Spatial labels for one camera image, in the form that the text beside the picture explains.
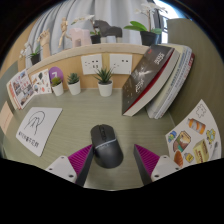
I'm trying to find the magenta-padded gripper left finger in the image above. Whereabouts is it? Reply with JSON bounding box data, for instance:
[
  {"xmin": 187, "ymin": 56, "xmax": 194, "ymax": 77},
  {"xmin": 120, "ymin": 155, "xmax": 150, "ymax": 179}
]
[{"xmin": 45, "ymin": 143, "xmax": 96, "ymax": 188}]

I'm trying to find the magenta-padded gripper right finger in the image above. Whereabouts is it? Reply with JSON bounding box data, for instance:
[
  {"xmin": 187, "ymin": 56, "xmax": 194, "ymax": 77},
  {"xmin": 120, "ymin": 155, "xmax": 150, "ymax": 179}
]
[{"xmin": 133, "ymin": 143, "xmax": 183, "ymax": 186}]

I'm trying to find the dark grey computer mouse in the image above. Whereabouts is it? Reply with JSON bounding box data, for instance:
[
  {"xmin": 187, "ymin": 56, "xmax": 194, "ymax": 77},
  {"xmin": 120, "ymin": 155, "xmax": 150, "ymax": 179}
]
[{"xmin": 90, "ymin": 123, "xmax": 124, "ymax": 169}]

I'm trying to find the white printed mouse pad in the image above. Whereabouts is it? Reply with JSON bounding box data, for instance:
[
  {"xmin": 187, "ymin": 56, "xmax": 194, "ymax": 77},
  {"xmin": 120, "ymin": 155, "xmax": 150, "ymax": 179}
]
[{"xmin": 15, "ymin": 106, "xmax": 64, "ymax": 158}]

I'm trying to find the food sticker sheet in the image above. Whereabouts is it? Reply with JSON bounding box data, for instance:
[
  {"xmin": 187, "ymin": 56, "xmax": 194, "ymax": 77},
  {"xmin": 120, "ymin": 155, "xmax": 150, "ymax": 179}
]
[{"xmin": 165, "ymin": 98, "xmax": 222, "ymax": 168}]

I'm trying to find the dark green succulent in white pot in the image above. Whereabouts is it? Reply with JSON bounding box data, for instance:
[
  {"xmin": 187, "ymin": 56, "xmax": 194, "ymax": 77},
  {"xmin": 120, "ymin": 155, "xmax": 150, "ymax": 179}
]
[{"xmin": 66, "ymin": 72, "xmax": 82, "ymax": 96}]

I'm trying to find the yellow-green succulent in white pot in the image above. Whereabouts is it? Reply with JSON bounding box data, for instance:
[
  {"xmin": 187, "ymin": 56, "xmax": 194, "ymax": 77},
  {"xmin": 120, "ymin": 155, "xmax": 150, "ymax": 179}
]
[{"xmin": 49, "ymin": 76, "xmax": 65, "ymax": 98}]

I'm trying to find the spiky aloe in white pot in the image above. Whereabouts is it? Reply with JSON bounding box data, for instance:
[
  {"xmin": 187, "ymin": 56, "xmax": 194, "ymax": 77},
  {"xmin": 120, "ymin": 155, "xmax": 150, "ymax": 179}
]
[{"xmin": 93, "ymin": 66, "xmax": 115, "ymax": 98}]

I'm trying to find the white books stack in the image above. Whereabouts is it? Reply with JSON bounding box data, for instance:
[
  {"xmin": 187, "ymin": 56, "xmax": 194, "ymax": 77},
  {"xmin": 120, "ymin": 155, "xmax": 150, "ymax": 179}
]
[{"xmin": 145, "ymin": 43, "xmax": 196, "ymax": 120}]

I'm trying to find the black-covered book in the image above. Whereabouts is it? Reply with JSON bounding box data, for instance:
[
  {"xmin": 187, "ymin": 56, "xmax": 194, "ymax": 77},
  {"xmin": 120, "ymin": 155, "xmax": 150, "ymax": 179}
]
[{"xmin": 121, "ymin": 44, "xmax": 176, "ymax": 117}]

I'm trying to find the beige card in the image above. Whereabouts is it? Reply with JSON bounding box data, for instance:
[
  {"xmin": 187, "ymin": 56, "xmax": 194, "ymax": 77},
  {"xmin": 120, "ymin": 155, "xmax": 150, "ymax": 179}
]
[{"xmin": 0, "ymin": 100, "xmax": 15, "ymax": 135}]

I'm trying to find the white doodle sticker sheet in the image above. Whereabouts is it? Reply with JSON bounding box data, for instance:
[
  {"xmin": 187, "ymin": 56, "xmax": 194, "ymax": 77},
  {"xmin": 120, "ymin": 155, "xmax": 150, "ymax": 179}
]
[{"xmin": 30, "ymin": 68, "xmax": 53, "ymax": 95}]

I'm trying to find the purple round number disc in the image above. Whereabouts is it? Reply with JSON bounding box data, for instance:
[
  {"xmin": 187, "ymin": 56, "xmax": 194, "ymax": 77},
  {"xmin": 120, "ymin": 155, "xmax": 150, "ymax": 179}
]
[{"xmin": 48, "ymin": 66, "xmax": 65, "ymax": 83}]

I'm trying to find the red-edged photo magazine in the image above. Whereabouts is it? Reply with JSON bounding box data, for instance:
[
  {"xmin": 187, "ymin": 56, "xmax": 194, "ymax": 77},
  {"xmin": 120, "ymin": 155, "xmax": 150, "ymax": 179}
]
[{"xmin": 6, "ymin": 68, "xmax": 36, "ymax": 110}]

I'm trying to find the wooden hand model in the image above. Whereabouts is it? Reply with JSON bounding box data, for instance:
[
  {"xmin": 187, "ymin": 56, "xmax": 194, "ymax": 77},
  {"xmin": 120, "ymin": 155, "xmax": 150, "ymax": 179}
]
[{"xmin": 37, "ymin": 29, "xmax": 52, "ymax": 60}]

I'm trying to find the pink horse figurine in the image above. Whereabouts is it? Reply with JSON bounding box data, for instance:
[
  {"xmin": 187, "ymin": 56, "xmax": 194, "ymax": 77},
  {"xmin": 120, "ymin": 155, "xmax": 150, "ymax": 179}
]
[{"xmin": 68, "ymin": 27, "xmax": 93, "ymax": 48}]

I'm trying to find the wooden mannequin figure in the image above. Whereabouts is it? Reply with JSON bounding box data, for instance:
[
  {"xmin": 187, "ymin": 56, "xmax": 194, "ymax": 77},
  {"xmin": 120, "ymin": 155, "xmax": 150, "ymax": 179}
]
[{"xmin": 58, "ymin": 17, "xmax": 70, "ymax": 48}]

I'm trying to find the dark grey horse figurine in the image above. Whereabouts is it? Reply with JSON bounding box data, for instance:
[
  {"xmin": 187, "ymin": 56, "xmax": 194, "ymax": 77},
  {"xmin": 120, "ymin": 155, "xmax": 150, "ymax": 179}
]
[{"xmin": 92, "ymin": 19, "xmax": 123, "ymax": 44}]

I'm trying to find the dark-framed window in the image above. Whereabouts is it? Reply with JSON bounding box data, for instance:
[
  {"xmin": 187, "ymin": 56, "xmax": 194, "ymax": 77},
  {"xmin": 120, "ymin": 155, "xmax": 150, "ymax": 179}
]
[{"xmin": 153, "ymin": 0, "xmax": 176, "ymax": 44}]

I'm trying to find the grey curtain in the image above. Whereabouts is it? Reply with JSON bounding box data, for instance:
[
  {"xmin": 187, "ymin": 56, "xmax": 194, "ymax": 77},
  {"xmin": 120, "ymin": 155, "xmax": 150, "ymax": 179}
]
[{"xmin": 24, "ymin": 0, "xmax": 158, "ymax": 61}]

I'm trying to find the white wall socket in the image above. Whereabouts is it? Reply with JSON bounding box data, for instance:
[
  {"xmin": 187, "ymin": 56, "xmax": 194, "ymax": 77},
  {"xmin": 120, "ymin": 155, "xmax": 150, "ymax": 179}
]
[
  {"xmin": 80, "ymin": 53, "xmax": 104, "ymax": 76},
  {"xmin": 109, "ymin": 53, "xmax": 133, "ymax": 75}
]

